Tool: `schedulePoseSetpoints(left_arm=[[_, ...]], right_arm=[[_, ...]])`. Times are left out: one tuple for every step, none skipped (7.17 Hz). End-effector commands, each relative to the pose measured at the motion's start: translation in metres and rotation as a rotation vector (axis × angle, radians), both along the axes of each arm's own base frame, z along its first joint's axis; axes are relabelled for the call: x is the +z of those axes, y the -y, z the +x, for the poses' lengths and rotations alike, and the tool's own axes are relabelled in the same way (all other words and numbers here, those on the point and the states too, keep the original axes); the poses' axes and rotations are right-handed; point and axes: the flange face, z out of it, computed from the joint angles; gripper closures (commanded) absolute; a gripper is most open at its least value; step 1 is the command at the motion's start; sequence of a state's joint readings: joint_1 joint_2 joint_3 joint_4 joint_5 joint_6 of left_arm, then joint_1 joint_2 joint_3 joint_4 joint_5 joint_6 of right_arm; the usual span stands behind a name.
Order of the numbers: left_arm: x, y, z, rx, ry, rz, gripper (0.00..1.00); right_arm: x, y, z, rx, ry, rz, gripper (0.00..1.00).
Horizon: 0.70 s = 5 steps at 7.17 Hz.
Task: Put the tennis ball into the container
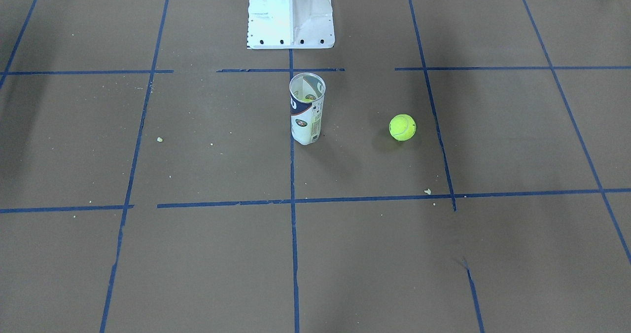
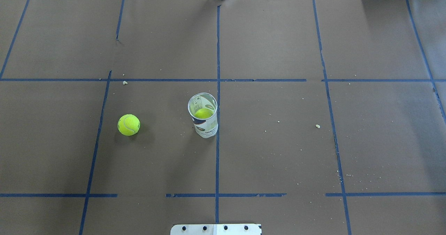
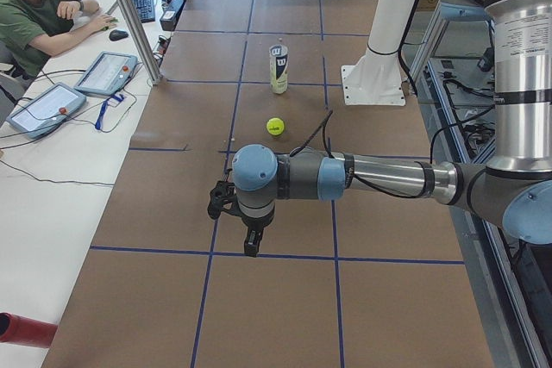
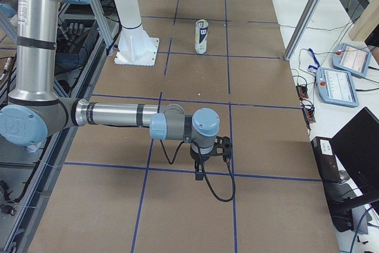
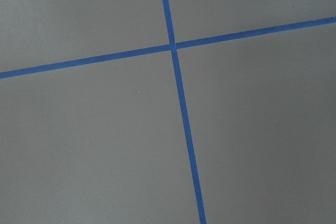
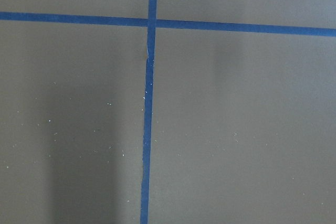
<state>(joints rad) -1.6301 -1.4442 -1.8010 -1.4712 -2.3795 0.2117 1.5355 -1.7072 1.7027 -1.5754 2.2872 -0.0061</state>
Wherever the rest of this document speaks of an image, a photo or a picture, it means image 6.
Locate crossing blue tape strip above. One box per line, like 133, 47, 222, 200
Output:
1, 12, 335, 37

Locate long blue tape strip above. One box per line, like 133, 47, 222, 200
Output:
140, 0, 157, 224

